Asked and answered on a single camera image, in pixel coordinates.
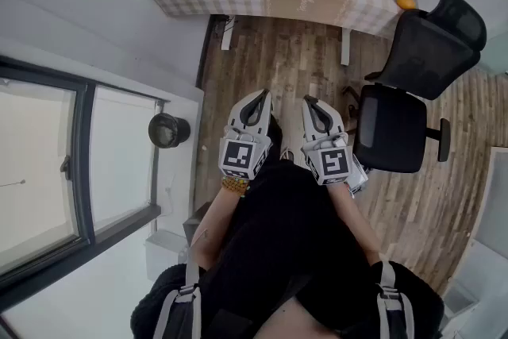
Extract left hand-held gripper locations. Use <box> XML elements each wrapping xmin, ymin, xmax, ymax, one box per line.
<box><xmin>218</xmin><ymin>89</ymin><xmax>275</xmax><ymax>182</ymax></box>

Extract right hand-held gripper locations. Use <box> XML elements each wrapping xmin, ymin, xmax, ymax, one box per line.
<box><xmin>300</xmin><ymin>94</ymin><xmax>354</xmax><ymax>186</ymax></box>

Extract person's left forearm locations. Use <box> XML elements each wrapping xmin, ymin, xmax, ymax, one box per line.
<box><xmin>190</xmin><ymin>186</ymin><xmax>247</xmax><ymax>271</ymax></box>

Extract person's right forearm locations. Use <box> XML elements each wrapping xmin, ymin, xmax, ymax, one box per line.
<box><xmin>327</xmin><ymin>182</ymin><xmax>384</xmax><ymax>265</ymax></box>

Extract black display box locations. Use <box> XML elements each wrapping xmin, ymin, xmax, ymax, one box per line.
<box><xmin>347</xmin><ymin>154</ymin><xmax>369</xmax><ymax>198</ymax></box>

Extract white table leg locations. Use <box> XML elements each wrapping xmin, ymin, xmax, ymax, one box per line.
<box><xmin>340</xmin><ymin>27</ymin><xmax>351</xmax><ymax>67</ymax></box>
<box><xmin>221</xmin><ymin>14</ymin><xmax>236</xmax><ymax>51</ymax></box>

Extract black waste bin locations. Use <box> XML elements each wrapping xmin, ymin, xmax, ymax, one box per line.
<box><xmin>148</xmin><ymin>112</ymin><xmax>191</xmax><ymax>149</ymax></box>

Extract person's black-clad body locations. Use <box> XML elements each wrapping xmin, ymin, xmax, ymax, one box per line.
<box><xmin>130</xmin><ymin>118</ymin><xmax>445</xmax><ymax>339</ymax></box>

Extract black office chair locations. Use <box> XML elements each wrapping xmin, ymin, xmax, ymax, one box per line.
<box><xmin>343</xmin><ymin>0</ymin><xmax>488</xmax><ymax>174</ymax></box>

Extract white floor box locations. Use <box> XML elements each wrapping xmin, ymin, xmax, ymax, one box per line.
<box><xmin>143</xmin><ymin>229</ymin><xmax>190</xmax><ymax>283</ymax></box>

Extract dark-framed window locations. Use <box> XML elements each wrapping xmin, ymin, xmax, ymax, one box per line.
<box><xmin>0</xmin><ymin>55</ymin><xmax>170</xmax><ymax>314</ymax></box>

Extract white cabinet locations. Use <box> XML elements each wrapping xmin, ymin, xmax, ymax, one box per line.
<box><xmin>442</xmin><ymin>146</ymin><xmax>508</xmax><ymax>339</ymax></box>

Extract brown bead bracelet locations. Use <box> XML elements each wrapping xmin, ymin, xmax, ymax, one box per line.
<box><xmin>221</xmin><ymin>175</ymin><xmax>251</xmax><ymax>198</ymax></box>

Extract grey backpack strap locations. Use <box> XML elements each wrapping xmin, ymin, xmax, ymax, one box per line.
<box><xmin>372</xmin><ymin>260</ymin><xmax>416</xmax><ymax>339</ymax></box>
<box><xmin>152</xmin><ymin>249</ymin><xmax>203</xmax><ymax>339</ymax></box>

